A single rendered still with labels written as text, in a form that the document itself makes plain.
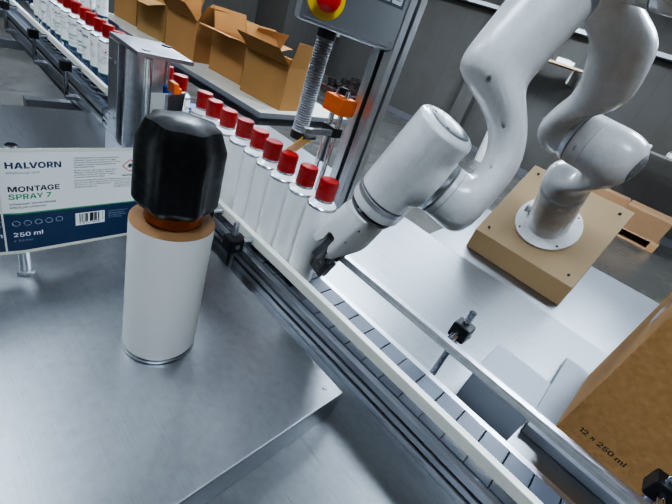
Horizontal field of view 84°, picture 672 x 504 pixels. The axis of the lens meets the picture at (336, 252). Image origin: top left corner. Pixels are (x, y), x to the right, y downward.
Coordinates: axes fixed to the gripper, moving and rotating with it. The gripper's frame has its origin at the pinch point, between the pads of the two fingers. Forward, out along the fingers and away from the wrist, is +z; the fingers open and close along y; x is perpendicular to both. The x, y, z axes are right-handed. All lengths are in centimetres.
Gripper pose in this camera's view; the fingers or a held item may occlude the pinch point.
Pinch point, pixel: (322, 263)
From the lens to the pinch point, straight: 66.9
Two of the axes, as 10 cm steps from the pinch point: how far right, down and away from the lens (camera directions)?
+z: -5.3, 5.8, 6.2
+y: -6.7, 1.7, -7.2
